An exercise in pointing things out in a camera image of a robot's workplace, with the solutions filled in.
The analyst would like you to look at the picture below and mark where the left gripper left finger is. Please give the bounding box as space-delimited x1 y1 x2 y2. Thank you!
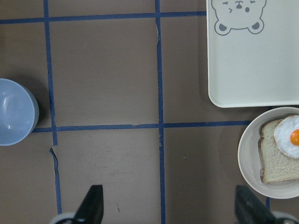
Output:
74 185 103 222

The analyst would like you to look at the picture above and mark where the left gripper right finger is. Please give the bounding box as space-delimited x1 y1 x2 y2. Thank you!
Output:
235 185 276 224

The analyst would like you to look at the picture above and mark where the bread slice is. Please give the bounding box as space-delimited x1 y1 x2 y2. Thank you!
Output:
258 119 299 184

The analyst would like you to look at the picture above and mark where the white round plate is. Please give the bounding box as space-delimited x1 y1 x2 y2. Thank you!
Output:
238 107 299 199

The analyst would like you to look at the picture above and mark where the fried egg toy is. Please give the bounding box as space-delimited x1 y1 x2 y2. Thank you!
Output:
274 115 299 159

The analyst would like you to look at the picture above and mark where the blue bowl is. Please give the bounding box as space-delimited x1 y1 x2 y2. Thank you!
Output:
0 78 39 146

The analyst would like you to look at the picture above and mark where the white bear tray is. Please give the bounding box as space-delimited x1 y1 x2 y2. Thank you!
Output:
206 0 299 108

